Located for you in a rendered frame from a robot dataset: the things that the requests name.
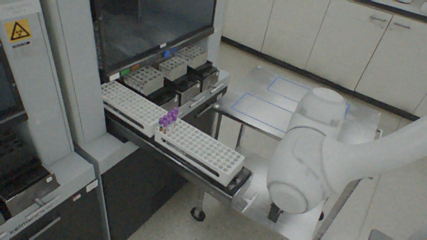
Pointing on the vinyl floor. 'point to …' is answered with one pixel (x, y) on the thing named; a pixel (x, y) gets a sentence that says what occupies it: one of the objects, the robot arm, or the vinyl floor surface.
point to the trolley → (276, 100)
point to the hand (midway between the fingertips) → (277, 208)
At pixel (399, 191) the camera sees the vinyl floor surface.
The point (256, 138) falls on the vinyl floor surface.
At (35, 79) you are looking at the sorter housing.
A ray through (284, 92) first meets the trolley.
